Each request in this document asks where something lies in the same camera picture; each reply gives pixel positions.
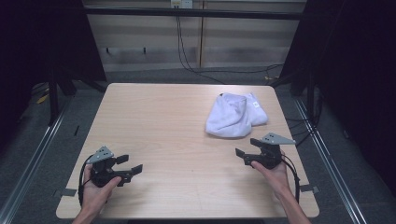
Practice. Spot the white wall socket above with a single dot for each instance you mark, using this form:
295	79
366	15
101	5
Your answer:
182	3

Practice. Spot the black metal stand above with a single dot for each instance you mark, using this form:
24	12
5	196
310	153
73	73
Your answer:
53	102
311	99

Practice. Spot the person's right hand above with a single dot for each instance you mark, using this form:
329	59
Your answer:
277	180

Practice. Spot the black horizontal frame bar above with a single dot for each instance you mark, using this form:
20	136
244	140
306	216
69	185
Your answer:
193	13

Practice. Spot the small black floor tape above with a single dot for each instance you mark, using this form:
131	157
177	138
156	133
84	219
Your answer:
76	130

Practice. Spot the metal floor rail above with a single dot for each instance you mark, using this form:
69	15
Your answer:
330	161
34	158

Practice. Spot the yellow object on floor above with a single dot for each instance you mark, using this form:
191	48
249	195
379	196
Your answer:
42	99

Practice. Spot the person's left hand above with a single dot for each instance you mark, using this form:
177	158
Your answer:
95	196

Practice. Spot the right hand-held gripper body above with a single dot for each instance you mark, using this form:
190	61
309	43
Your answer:
269	157

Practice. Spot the grey tape strip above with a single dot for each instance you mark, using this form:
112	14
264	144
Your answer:
309	188
67	192

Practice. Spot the white patterned towel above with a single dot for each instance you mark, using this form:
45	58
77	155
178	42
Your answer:
232	116

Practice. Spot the dark curtain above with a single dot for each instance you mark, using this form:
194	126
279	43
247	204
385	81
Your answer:
358	77
40	40

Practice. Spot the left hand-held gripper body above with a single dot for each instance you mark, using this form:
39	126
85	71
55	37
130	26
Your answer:
102	174

